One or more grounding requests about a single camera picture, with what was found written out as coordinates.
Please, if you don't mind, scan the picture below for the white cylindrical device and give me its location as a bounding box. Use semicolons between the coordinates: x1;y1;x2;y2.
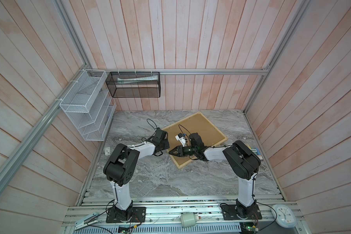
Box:
180;213;200;228

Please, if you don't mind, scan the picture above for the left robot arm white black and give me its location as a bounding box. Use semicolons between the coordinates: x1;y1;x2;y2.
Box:
103;128;170;211

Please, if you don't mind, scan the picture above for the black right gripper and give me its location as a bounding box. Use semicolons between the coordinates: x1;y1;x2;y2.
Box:
169;145;198;157

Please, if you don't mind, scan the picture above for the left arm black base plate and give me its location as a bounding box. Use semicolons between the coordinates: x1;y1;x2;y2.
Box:
106;207;146;223

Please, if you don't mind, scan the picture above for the coloured marker pack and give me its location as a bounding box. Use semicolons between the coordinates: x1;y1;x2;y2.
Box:
251;148;263;160

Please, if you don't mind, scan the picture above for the light wooden picture frame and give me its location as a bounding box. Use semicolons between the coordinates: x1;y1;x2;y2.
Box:
163;112;228;169

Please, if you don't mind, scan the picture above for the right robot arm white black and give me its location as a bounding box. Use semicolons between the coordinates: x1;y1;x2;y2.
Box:
169;133;261;214

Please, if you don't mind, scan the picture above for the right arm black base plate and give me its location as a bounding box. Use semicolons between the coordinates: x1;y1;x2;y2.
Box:
220;203;262;220

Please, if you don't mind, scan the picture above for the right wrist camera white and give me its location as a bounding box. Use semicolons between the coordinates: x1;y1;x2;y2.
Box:
176;133;188;147

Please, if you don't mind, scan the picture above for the black wire mesh basket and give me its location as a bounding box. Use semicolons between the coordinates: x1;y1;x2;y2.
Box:
105;71;161;98

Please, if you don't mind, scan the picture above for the wooden backing board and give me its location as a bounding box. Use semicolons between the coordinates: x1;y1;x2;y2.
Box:
162;112;228;150

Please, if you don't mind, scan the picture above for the white wire mesh shelf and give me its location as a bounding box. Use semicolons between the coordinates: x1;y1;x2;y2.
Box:
60;69;117;141

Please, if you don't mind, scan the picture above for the small white tag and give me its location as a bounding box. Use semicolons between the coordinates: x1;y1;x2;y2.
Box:
104;147;110;156

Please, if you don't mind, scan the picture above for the paper in black basket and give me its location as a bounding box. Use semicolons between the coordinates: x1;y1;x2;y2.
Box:
117;75;159;85

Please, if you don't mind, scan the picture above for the white wall clock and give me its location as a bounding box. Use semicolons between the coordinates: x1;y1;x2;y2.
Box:
272;204;297;229

